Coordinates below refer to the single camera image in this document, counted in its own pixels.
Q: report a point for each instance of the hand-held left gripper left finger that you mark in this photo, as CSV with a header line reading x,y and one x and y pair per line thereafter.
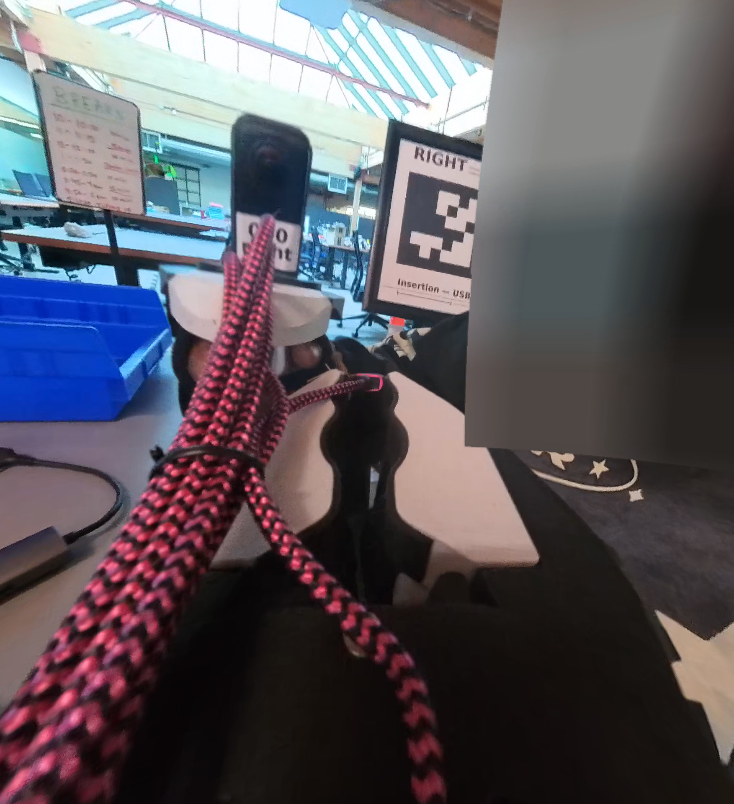
x,y
297,465

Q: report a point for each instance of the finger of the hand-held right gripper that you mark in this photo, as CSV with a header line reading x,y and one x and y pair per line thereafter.
x,y
194,308
304,317

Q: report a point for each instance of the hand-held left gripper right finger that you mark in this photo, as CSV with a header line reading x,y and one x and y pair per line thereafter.
x,y
455,490

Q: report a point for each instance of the grey usb hub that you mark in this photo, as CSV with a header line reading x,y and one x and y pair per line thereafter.
x,y
9,571

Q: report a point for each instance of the person's right hand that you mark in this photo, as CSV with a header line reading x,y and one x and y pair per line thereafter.
x,y
309,358

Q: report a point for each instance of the long work table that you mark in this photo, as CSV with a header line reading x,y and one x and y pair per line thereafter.
x,y
153,242

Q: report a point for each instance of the blue plastic bin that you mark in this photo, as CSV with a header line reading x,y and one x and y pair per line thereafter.
x,y
59,364

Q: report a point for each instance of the large whiteboard with writing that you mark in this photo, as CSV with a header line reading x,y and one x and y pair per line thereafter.
x,y
90,144

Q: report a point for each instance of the black star printed shirt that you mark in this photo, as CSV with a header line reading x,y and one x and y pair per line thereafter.
x,y
687,534

